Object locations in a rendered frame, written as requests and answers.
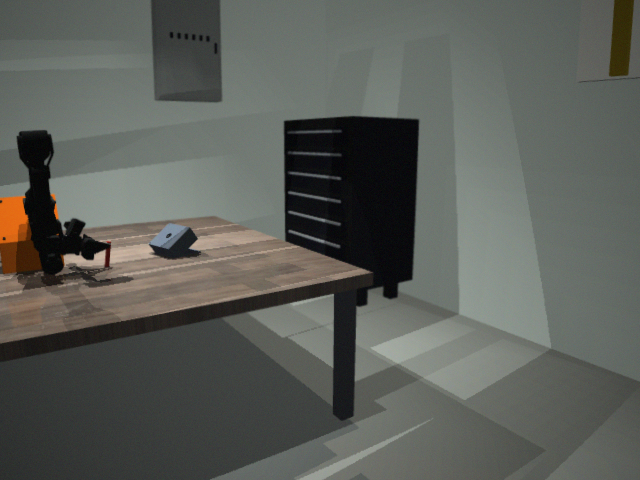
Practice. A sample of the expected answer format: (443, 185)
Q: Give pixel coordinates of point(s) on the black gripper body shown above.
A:
(72, 247)

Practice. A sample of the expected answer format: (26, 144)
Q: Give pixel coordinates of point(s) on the dark red peg with grey band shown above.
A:
(107, 255)

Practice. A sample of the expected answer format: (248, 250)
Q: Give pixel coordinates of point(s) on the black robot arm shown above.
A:
(34, 148)

